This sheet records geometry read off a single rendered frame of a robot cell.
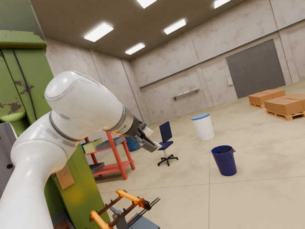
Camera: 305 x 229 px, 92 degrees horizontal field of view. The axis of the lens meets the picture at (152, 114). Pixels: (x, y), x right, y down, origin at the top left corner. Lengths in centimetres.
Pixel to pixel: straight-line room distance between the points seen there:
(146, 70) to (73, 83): 1176
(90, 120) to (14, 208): 18
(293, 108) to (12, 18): 530
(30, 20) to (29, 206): 150
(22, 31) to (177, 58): 1039
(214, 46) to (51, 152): 1112
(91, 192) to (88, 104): 125
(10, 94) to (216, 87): 1056
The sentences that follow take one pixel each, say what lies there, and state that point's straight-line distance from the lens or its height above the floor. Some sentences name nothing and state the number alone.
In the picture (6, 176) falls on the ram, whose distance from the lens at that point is 126.
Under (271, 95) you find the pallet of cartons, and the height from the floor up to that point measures 41.
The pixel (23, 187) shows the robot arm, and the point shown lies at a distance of 31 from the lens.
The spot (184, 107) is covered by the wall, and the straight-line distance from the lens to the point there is 1129.
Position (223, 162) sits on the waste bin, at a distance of 282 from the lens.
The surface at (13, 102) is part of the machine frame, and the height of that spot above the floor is 191.
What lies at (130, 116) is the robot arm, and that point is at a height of 156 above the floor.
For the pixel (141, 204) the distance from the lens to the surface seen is 116.
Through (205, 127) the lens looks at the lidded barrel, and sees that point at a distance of 462.
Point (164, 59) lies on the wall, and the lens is 1165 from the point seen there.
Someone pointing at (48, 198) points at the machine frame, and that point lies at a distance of 180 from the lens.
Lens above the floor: 158
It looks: 4 degrees down
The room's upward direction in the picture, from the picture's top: 19 degrees counter-clockwise
